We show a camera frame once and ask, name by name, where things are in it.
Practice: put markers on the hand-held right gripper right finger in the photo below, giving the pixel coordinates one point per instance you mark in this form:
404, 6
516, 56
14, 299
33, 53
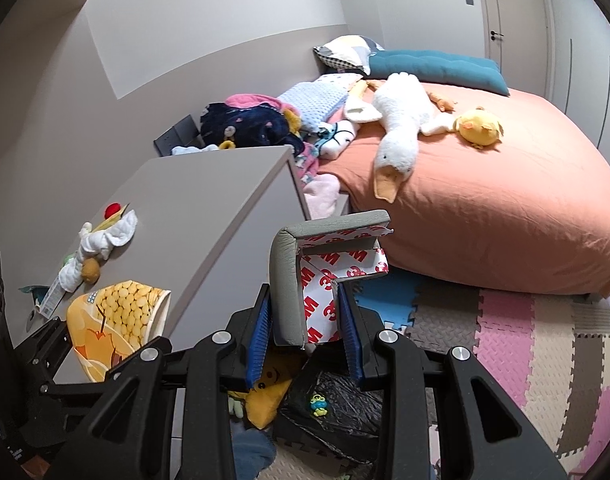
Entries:
351, 340

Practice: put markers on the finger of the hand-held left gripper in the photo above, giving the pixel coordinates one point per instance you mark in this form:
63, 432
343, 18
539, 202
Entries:
75, 391
50, 347

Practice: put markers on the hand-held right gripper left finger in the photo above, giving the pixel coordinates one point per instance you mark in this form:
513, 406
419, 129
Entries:
259, 340

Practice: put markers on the grey foam corner guard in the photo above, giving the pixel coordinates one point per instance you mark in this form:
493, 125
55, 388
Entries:
285, 290

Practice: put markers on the black trash bag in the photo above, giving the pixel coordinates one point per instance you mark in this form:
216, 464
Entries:
345, 410

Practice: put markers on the yellow corn print paper cup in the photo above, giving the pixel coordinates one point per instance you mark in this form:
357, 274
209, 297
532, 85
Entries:
120, 315

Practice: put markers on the white labelled packet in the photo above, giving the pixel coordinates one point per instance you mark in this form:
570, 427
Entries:
50, 299

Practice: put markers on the yellow plush toy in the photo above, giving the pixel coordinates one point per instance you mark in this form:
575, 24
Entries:
267, 392

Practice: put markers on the small green yellow toy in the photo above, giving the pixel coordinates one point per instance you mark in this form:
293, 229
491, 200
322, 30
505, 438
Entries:
318, 405

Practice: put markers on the small brown toy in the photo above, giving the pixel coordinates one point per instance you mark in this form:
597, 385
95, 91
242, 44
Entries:
91, 270

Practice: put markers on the grey desk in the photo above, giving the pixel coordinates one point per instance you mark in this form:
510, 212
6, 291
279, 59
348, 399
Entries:
195, 210

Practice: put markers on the pale pink towel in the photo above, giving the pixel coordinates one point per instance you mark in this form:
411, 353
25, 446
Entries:
322, 195

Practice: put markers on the red plush ball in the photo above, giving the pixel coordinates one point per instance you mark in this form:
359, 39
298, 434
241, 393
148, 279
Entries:
113, 207

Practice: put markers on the bed with orange sheet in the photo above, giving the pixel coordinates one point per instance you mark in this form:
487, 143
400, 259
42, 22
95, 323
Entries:
485, 200

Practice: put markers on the navy printed blanket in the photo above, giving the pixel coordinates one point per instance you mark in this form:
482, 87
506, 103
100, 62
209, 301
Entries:
250, 127

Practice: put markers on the white goose plush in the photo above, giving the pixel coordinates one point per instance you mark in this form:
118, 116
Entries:
397, 125

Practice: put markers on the black box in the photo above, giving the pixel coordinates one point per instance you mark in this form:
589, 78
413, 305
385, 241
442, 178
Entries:
177, 135

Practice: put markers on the pink cloth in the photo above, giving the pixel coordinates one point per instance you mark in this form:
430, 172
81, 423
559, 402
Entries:
247, 99

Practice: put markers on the light blue knit blanket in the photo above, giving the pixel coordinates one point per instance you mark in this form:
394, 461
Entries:
317, 100

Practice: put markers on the yellow duck plush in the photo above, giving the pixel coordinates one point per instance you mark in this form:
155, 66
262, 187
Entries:
480, 127

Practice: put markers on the small orange plush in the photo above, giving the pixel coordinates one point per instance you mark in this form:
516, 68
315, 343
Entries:
442, 101

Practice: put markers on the teal cushion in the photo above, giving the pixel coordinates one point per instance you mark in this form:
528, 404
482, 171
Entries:
435, 67

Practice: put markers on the patchwork patterned pillow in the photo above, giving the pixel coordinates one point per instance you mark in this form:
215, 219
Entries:
342, 52

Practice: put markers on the white door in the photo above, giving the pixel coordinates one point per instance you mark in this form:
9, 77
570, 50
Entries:
517, 15

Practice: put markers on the white wardrobe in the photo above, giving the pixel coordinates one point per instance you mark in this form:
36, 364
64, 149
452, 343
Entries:
590, 60

